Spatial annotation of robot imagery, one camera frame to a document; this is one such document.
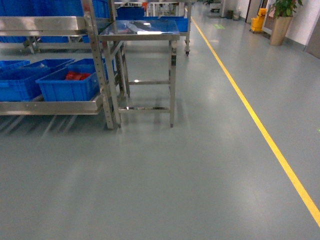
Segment blue bin with red wrap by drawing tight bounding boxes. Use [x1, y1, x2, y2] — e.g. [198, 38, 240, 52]
[36, 58, 100, 102]

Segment blue bin with plastic bag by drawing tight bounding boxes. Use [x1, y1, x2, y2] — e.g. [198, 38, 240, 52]
[21, 58, 75, 70]

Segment blue empty bin front left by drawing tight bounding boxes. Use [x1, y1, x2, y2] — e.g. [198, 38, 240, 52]
[0, 67, 52, 102]

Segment stainless steel shelf rack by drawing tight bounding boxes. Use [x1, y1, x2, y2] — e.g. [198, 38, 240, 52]
[0, 0, 121, 129]

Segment blue bin far left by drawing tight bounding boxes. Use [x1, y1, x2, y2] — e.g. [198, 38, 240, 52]
[0, 60, 30, 73]

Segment stainless steel side table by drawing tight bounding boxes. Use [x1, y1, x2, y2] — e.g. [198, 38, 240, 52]
[98, 19, 180, 127]

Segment red bubble wrap bags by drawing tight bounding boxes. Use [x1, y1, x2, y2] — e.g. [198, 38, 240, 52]
[65, 71, 91, 81]

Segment yellow mop bucket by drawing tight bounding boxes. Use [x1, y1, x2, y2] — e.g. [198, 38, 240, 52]
[250, 8, 267, 33]

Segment gold planter with plant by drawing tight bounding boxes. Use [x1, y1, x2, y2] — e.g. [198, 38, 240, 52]
[267, 0, 303, 46]

